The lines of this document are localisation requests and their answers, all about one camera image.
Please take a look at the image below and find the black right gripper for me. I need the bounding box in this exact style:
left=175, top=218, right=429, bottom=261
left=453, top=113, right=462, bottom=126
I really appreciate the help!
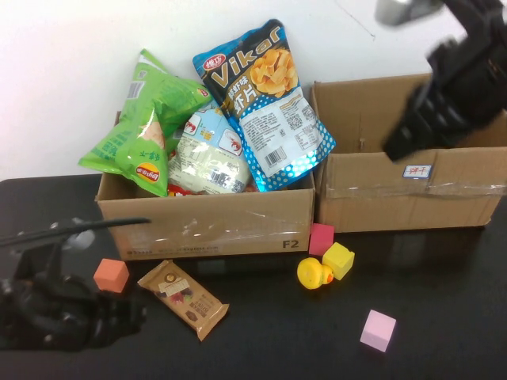
left=382, top=23, right=507, bottom=162

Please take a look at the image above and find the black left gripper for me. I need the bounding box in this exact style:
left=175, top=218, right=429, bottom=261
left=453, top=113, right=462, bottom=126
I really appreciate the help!
left=11, top=276, right=148, bottom=352

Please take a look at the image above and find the brown chocolate bar wrapper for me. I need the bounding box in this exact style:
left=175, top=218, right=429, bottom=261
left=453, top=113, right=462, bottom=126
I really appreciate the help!
left=137, top=260, right=231, bottom=342

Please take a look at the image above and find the blue Vikar shrimp chips bag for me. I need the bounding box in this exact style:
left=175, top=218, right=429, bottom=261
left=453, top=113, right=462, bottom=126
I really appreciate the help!
left=193, top=18, right=337, bottom=192

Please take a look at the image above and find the white blue snack bag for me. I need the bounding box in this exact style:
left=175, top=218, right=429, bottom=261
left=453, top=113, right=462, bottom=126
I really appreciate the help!
left=166, top=101, right=254, bottom=197

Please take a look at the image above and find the orange foam cube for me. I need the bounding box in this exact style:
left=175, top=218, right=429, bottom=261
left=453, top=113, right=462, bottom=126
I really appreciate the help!
left=93, top=258, right=131, bottom=295

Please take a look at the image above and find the cardboard box with white label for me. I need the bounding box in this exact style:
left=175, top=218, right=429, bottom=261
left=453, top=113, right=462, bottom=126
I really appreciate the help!
left=309, top=73, right=507, bottom=234

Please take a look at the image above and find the cardboard box marked F2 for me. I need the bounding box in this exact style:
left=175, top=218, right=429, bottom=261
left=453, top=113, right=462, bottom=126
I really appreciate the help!
left=96, top=110, right=317, bottom=262

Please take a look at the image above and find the magenta foam cube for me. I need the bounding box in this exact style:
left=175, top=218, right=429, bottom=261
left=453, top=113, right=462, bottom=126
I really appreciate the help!
left=308, top=222, right=337, bottom=257

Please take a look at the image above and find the yellow foam cube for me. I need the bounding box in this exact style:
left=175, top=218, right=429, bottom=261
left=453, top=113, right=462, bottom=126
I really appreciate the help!
left=322, top=241, right=356, bottom=281

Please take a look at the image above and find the yellow rubber duck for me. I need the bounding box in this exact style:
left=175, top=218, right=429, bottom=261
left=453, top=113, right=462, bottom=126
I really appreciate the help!
left=297, top=257, right=334, bottom=291

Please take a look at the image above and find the light pink foam cube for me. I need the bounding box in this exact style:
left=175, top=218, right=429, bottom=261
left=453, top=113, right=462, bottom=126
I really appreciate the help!
left=360, top=309, right=398, bottom=353

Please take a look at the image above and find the green Lay's chips bag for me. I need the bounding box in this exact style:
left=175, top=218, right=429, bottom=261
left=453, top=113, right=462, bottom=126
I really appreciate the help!
left=78, top=48, right=214, bottom=198

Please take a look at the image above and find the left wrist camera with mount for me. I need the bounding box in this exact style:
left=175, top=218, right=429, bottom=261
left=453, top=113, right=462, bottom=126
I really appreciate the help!
left=14, top=220, right=97, bottom=287

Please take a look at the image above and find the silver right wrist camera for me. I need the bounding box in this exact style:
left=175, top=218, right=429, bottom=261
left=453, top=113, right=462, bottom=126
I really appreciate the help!
left=375, top=0, right=441, bottom=27

